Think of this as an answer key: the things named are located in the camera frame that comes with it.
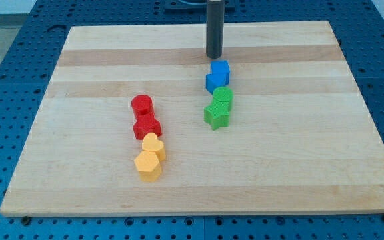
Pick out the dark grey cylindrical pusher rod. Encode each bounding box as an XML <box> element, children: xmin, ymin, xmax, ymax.
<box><xmin>206</xmin><ymin>0</ymin><xmax>225</xmax><ymax>59</ymax></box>

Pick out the blue cube block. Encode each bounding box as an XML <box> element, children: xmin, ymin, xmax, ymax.
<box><xmin>210</xmin><ymin>60</ymin><xmax>230</xmax><ymax>85</ymax></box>

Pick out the green cylinder block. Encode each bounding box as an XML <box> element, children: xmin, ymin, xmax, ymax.
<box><xmin>213</xmin><ymin>87</ymin><xmax>234</xmax><ymax>111</ymax></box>

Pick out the green star block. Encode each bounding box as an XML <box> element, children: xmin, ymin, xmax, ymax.
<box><xmin>204</xmin><ymin>101</ymin><xmax>230</xmax><ymax>130</ymax></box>

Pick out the red cylinder block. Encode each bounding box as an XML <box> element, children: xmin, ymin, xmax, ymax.
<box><xmin>131</xmin><ymin>95</ymin><xmax>154</xmax><ymax>118</ymax></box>

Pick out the red star block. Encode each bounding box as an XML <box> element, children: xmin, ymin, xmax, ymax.
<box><xmin>133</xmin><ymin>113</ymin><xmax>162</xmax><ymax>140</ymax></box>

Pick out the light wooden board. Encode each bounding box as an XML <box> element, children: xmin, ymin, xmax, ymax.
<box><xmin>0</xmin><ymin>21</ymin><xmax>384</xmax><ymax>217</ymax></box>

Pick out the yellow heart block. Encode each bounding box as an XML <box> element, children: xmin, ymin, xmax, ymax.
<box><xmin>141</xmin><ymin>133</ymin><xmax>166</xmax><ymax>161</ymax></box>

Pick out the yellow hexagon block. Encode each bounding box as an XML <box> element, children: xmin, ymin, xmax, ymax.
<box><xmin>134</xmin><ymin>151</ymin><xmax>162</xmax><ymax>182</ymax></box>

